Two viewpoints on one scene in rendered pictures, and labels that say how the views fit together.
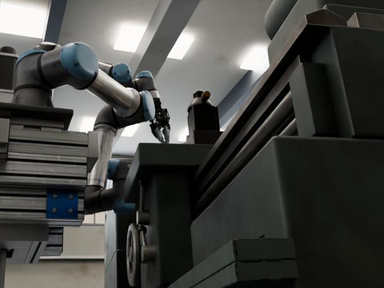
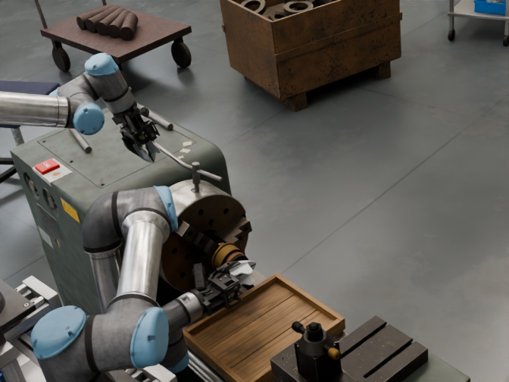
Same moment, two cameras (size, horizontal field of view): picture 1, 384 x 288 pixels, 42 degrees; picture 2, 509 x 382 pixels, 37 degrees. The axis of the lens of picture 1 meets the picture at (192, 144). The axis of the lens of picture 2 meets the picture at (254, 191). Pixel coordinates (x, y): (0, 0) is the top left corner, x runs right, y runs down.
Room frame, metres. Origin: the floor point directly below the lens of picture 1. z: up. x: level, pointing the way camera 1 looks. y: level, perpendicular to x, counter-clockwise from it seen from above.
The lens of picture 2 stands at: (0.13, 0.44, 2.36)
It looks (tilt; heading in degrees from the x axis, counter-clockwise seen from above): 32 degrees down; 342
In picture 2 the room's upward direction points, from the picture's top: 9 degrees counter-clockwise
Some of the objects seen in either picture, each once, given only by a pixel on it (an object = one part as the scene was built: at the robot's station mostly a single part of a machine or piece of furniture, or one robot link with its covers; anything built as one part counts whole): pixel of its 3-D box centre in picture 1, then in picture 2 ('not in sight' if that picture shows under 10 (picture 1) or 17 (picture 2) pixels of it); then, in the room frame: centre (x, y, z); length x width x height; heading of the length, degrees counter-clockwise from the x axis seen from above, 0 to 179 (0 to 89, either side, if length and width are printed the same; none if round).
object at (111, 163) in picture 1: (123, 170); (165, 322); (1.62, 0.25, 1.07); 0.11 x 0.08 x 0.09; 105
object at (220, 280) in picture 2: not in sight; (216, 292); (1.66, 0.09, 1.08); 0.12 x 0.09 x 0.08; 105
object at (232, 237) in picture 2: not in sight; (235, 231); (1.87, -0.05, 1.09); 0.12 x 0.11 x 0.05; 106
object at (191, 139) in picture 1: (202, 152); (313, 376); (1.33, -0.03, 1.00); 0.20 x 0.10 x 0.05; 16
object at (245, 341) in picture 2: not in sight; (263, 330); (1.66, -0.02, 0.88); 0.36 x 0.30 x 0.04; 106
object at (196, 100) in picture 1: (200, 106); (315, 339); (1.31, -0.03, 1.13); 0.08 x 0.08 x 0.03
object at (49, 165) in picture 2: not in sight; (47, 167); (2.29, 0.39, 1.26); 0.06 x 0.06 x 0.02; 16
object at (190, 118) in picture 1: (203, 126); (318, 358); (1.31, -0.04, 1.07); 0.07 x 0.07 x 0.10; 16
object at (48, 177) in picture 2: not in sight; (54, 177); (2.27, 0.38, 1.23); 0.13 x 0.08 x 0.06; 16
